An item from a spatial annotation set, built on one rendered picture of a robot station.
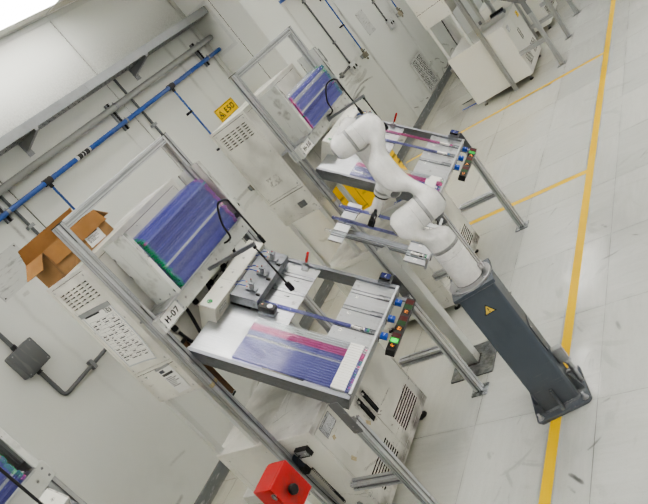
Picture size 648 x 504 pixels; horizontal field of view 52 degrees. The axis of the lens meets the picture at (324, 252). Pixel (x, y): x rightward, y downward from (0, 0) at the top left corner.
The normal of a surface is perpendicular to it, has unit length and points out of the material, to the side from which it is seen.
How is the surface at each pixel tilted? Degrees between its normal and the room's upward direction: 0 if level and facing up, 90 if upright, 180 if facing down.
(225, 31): 90
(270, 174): 90
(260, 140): 90
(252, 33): 90
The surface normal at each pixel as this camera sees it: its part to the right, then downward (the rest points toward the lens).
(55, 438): 0.70, -0.35
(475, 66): -0.36, 0.59
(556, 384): -0.11, 0.44
